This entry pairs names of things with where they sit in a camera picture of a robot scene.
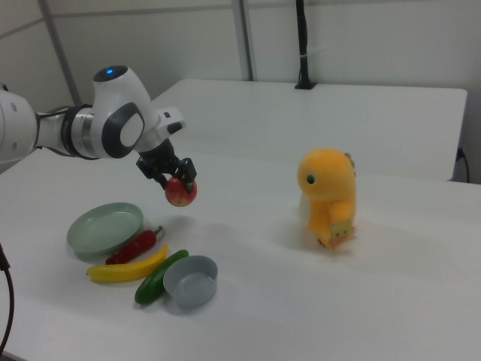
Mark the grey wall frame post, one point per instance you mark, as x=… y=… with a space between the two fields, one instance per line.
x=248 y=37

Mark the orange plush dinosaur toy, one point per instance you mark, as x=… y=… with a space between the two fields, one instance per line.
x=330 y=180

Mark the yellow toy banana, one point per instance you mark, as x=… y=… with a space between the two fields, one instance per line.
x=120 y=272

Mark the white table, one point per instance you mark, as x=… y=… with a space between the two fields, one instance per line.
x=300 y=120

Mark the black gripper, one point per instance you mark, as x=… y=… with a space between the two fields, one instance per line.
x=158 y=159

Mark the black pole stand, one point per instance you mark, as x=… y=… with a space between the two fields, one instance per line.
x=302 y=37

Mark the yellow paper plush tag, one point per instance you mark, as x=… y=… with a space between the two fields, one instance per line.
x=341 y=233

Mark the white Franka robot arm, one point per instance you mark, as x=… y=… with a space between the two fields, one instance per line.
x=112 y=105

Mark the red toy apple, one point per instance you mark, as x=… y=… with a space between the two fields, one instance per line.
x=178 y=195

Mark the green toy pepper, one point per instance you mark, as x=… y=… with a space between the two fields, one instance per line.
x=150 y=286

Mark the pale green plate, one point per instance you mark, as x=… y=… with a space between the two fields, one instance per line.
x=101 y=229

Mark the red toy chili pepper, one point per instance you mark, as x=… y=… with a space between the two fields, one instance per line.
x=135 y=246

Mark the grey metal bowl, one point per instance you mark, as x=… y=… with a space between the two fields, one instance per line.
x=191 y=289

